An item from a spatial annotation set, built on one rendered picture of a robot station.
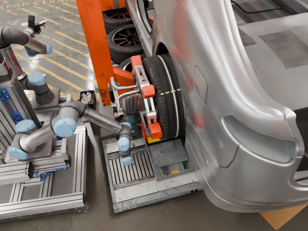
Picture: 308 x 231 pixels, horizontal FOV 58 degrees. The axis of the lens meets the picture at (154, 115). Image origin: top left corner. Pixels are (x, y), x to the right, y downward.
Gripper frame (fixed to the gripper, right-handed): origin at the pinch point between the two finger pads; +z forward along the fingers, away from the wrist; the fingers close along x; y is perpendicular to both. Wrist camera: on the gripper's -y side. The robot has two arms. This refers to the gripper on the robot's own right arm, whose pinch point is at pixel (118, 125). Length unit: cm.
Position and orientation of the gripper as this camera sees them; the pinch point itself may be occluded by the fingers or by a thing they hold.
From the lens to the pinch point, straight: 208.1
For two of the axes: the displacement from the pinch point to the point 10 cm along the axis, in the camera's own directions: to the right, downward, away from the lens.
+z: -2.5, -7.0, 6.7
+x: -9.7, 2.2, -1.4
